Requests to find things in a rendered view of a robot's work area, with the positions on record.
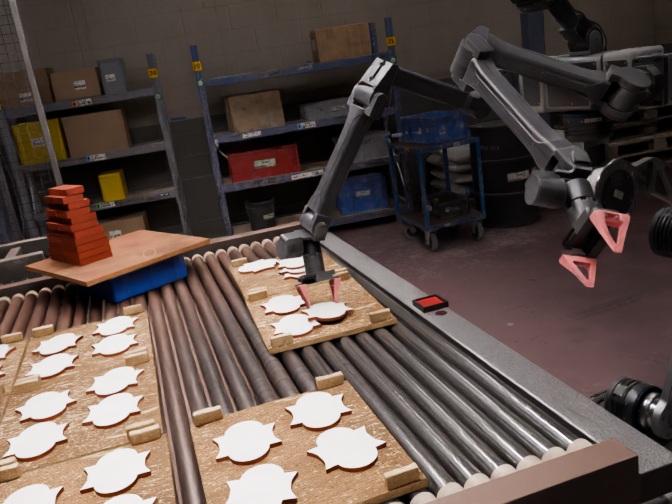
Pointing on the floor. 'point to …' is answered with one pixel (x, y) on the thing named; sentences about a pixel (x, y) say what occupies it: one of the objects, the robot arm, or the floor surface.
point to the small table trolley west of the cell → (416, 221)
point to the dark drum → (502, 175)
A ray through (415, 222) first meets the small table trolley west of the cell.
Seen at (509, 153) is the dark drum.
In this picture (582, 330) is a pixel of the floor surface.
